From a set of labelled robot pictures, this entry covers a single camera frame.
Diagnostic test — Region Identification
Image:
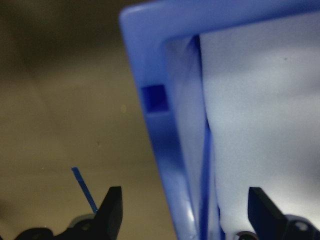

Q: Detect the blue bin with capacitors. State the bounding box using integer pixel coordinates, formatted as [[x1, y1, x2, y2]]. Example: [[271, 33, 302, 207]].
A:
[[119, 0, 320, 240]]

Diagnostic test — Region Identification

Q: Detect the white foam liner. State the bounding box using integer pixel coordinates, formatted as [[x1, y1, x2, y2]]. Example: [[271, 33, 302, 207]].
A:
[[199, 24, 320, 237]]

